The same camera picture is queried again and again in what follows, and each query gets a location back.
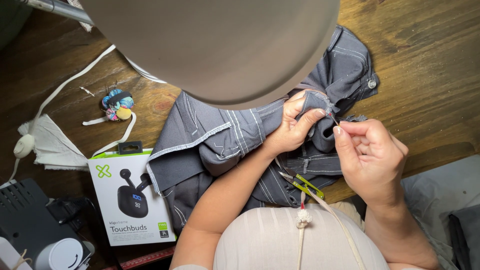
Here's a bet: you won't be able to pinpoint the person's right hand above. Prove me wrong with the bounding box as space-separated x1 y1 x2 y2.
333 118 409 208

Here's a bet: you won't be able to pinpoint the person's left hand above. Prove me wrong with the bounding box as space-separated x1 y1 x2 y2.
262 89 327 159

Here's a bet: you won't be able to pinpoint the grey garment with white stitching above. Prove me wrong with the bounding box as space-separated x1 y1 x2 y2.
146 25 380 235

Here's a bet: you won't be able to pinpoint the grey bedding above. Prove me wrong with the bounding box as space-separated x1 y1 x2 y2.
400 155 480 270

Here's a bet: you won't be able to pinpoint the green thread snips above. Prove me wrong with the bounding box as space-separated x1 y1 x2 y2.
278 167 325 200

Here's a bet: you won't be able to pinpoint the beige measuring tape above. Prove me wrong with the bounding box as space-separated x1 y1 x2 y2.
296 188 367 270

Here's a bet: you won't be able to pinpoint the white tassel pendant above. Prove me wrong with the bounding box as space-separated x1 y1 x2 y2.
295 191 313 230

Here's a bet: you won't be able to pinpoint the grey lamp shade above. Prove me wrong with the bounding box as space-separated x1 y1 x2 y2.
79 0 341 111

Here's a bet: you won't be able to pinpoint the dark grey cushion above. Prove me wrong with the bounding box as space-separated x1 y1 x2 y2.
447 203 480 270

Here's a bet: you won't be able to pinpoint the person's beige ribbed top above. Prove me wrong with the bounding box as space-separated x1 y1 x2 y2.
213 203 391 270

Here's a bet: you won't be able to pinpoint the white elastic strip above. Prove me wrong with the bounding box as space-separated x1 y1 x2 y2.
82 112 137 157

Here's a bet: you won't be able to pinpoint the colourful pincushion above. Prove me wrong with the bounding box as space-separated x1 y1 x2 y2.
100 83 135 122

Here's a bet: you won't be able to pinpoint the white earbuds box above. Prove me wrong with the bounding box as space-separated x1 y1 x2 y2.
88 140 177 247

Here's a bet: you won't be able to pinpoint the red ruler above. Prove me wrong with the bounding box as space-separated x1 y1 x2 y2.
102 245 176 270

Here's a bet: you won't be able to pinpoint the black power adapter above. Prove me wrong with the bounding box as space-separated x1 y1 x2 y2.
46 196 99 230

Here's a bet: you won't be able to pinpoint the white lace trim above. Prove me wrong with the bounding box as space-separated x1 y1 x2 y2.
67 0 94 33

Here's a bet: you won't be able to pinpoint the white cloth piece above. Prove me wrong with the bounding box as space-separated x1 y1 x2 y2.
17 114 89 172

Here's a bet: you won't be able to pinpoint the white cylinder cap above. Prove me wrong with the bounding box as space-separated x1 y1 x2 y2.
35 238 85 270

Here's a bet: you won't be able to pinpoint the black sewing machine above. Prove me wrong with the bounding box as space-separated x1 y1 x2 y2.
0 178 93 270

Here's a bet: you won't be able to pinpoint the white lamp cord with switch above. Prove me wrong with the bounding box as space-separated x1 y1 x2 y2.
7 44 118 182

